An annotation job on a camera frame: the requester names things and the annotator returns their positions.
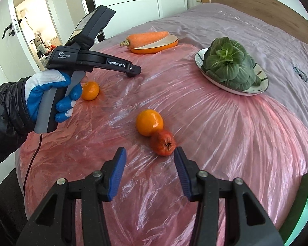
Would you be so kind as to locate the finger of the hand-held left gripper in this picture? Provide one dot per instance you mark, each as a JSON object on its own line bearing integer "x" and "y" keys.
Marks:
{"x": 133, "y": 70}

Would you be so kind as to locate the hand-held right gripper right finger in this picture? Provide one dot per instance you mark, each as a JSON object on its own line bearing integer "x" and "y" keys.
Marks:
{"x": 183, "y": 171}

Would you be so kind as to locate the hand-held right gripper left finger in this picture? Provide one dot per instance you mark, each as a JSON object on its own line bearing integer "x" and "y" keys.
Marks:
{"x": 115, "y": 174}

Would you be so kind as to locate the orange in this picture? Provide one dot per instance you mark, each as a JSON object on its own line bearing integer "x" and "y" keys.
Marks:
{"x": 90, "y": 91}
{"x": 149, "y": 122}

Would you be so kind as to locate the small red pomegranate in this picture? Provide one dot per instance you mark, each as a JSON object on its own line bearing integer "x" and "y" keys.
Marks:
{"x": 163, "y": 143}

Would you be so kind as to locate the green metal tray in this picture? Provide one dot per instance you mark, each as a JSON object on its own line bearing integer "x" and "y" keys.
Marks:
{"x": 305, "y": 205}

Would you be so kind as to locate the person's left forearm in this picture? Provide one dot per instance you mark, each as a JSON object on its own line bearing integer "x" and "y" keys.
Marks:
{"x": 7, "y": 112}

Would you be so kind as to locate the person's left hand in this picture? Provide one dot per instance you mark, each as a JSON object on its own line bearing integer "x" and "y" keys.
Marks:
{"x": 41, "y": 87}

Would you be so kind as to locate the carrot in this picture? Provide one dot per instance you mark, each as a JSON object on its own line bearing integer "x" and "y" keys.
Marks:
{"x": 146, "y": 38}

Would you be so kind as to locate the orange oval plate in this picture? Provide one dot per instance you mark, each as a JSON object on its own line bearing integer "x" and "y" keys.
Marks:
{"x": 166, "y": 44}

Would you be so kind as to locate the pink plastic sheet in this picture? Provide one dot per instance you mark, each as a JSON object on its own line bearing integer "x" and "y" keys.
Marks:
{"x": 220, "y": 133}

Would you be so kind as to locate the white door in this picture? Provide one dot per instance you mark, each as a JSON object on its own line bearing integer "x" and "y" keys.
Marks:
{"x": 5, "y": 56}

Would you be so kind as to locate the bok choy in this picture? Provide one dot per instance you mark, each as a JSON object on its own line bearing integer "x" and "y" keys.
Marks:
{"x": 228, "y": 64}

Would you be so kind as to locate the white patterned plate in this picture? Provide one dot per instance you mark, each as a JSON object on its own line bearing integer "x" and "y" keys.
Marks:
{"x": 262, "y": 82}

